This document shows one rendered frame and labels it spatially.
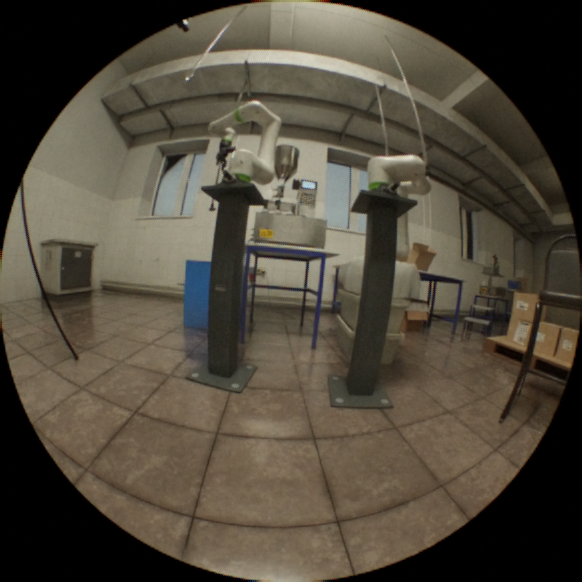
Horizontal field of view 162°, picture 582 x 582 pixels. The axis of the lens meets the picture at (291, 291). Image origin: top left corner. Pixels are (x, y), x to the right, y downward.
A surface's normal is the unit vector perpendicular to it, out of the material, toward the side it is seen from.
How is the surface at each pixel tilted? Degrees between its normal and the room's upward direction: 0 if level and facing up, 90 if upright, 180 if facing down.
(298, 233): 90
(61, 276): 90
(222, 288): 90
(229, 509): 0
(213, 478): 0
